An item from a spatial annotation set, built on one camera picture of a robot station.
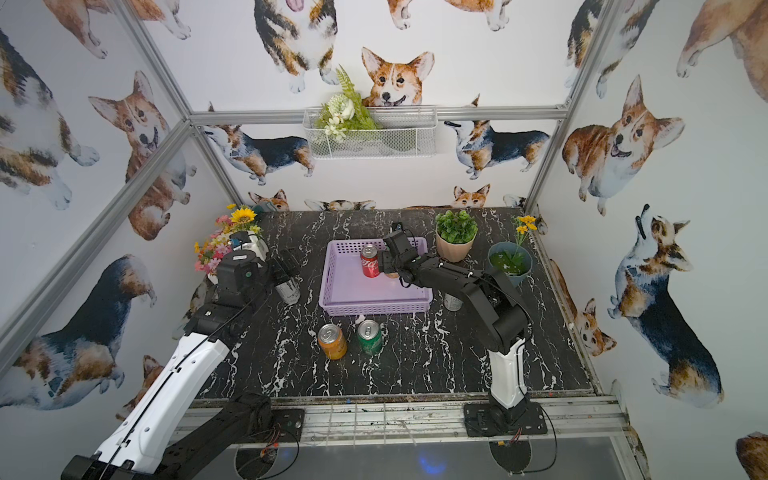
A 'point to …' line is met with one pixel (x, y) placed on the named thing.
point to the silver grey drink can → (452, 303)
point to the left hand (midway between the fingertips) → (281, 248)
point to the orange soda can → (332, 341)
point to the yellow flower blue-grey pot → (513, 260)
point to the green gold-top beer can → (392, 274)
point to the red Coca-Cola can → (370, 261)
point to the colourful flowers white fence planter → (233, 232)
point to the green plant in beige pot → (455, 233)
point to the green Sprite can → (370, 337)
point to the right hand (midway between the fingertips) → (400, 245)
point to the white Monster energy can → (289, 291)
